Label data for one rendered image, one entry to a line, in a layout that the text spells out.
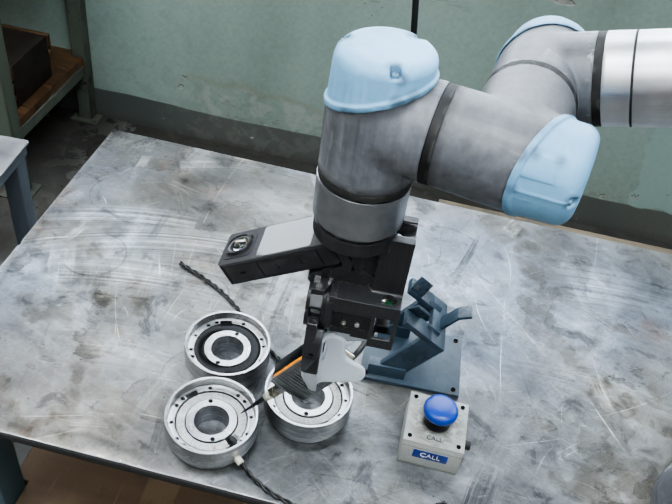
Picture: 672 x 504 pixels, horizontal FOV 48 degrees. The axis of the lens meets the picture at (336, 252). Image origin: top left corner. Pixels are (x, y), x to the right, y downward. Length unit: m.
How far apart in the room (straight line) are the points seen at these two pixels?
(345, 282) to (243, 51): 1.94
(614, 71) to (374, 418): 0.52
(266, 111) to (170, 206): 1.46
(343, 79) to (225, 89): 2.12
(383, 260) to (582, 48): 0.23
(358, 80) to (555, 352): 0.66
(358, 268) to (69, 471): 0.68
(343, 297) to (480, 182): 0.18
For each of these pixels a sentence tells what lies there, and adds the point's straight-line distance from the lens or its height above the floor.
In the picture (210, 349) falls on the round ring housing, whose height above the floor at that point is 0.83.
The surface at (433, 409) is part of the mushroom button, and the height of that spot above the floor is 0.87.
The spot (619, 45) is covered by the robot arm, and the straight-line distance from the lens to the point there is 0.63.
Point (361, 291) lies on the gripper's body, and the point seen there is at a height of 1.11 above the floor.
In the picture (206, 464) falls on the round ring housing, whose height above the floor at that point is 0.82.
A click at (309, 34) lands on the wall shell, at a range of 2.45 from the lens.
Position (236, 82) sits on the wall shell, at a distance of 2.61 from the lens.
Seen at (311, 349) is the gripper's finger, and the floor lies 1.05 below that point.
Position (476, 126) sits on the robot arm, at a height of 1.29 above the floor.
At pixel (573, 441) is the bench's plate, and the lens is 1.00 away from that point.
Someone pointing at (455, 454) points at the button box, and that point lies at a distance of 0.89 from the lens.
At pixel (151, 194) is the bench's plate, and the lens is 1.22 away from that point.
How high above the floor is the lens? 1.56
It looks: 42 degrees down
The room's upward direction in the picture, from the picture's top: 9 degrees clockwise
